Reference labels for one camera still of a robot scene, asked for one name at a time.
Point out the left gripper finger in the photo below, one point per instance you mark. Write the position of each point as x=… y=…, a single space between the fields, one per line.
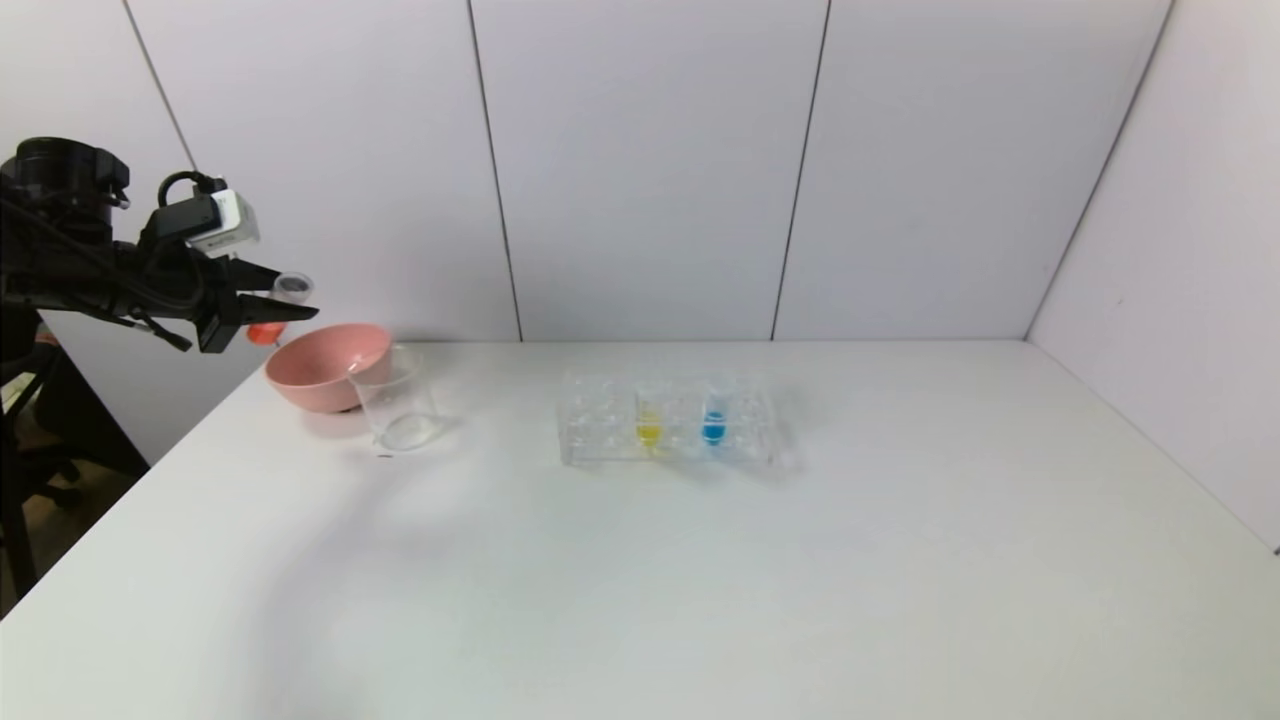
x=270 y=315
x=252 y=277

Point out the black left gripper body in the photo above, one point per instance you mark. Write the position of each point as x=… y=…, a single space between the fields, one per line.
x=219 y=306

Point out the test tube with red pigment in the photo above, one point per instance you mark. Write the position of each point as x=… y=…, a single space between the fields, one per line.
x=293 y=288

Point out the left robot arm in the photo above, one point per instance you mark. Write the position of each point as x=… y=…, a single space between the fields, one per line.
x=60 y=270

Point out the test tube with yellow pigment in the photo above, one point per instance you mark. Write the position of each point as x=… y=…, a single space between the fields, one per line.
x=648 y=430

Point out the clear acrylic test tube rack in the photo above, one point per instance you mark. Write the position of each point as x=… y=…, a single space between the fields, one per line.
x=680 y=452

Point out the test tube with blue pigment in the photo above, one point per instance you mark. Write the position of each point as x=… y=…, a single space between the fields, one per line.
x=712 y=430

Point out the pink bowl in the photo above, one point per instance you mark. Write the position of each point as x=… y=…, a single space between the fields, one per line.
x=320 y=375

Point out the clear glass beaker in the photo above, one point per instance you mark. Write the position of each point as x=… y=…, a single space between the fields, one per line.
x=400 y=410

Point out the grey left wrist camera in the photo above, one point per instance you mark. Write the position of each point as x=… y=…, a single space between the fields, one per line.
x=225 y=225

